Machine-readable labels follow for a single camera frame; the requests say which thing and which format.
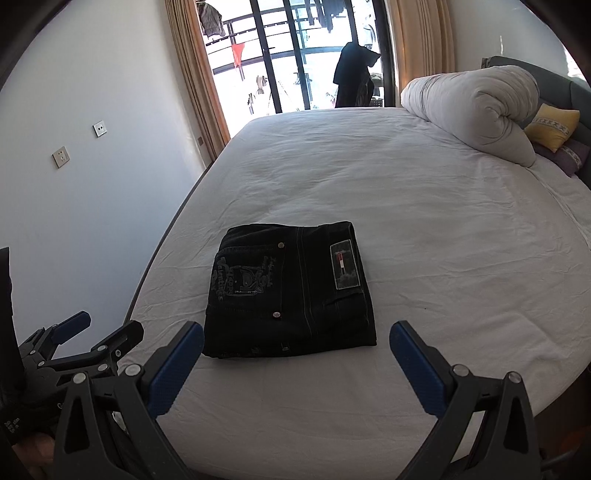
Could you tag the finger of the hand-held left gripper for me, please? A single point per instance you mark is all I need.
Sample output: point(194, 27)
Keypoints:
point(71, 326)
point(117, 344)

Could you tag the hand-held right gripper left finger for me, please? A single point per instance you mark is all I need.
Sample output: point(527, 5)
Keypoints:
point(173, 369)

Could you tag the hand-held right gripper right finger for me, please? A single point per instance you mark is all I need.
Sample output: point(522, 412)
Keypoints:
point(415, 369)

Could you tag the black pants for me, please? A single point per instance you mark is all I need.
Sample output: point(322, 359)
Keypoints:
point(291, 290)

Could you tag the person's left hand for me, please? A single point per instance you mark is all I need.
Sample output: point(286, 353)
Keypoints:
point(34, 454)

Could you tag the bed with white sheet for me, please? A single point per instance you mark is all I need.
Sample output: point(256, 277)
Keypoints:
point(438, 230)

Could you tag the purple pillow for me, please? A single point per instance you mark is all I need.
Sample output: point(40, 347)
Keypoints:
point(572, 159)

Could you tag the rolled white duvet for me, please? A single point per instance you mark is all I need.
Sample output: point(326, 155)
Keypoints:
point(471, 106)

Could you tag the beige curtain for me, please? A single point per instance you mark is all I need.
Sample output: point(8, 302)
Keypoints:
point(198, 78)
point(422, 37)

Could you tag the yellow patterned pillow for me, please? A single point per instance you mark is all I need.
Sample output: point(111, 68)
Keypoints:
point(551, 127)

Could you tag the hanging black jacket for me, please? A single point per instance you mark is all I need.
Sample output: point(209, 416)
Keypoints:
point(353, 74)

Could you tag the hanging red cloth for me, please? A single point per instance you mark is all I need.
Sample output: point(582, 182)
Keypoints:
point(237, 55)

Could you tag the grey bed headboard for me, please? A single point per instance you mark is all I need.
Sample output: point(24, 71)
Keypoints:
point(561, 90)

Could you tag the black framed balcony door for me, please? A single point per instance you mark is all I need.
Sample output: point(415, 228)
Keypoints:
point(281, 60)

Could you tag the hanging grey garment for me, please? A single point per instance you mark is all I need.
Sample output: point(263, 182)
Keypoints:
point(212, 21)

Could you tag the dark hanging clothes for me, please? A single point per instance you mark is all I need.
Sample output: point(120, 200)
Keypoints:
point(325, 14)

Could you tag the white wall socket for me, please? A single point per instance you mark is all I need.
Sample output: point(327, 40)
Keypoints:
point(99, 129)
point(60, 157)

